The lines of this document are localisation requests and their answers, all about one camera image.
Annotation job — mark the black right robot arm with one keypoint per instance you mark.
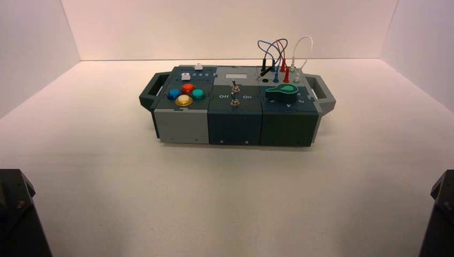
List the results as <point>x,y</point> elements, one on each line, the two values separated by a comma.
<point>439,220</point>

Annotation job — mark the yellow dome push button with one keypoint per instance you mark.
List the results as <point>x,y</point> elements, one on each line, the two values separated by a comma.
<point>184,100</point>

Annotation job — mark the red dome push button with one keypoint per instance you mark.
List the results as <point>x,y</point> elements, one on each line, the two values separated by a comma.
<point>188,88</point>

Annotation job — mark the green dome push button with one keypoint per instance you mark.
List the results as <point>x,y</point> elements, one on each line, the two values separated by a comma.
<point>198,93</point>

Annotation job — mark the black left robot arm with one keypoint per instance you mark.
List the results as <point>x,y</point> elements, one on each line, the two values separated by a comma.
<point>17,220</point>

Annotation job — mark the metal toggle switch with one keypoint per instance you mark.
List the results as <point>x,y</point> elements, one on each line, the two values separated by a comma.
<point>233,101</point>
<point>234,85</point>

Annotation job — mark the blue dome push button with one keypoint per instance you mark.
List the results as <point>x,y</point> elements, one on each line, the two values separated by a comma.
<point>173,93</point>

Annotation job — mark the white slider cap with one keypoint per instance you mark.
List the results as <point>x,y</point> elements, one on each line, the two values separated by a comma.
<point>186,76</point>
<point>199,66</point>

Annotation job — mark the grey and teal control box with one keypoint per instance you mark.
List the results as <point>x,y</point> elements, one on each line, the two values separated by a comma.
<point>234,120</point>

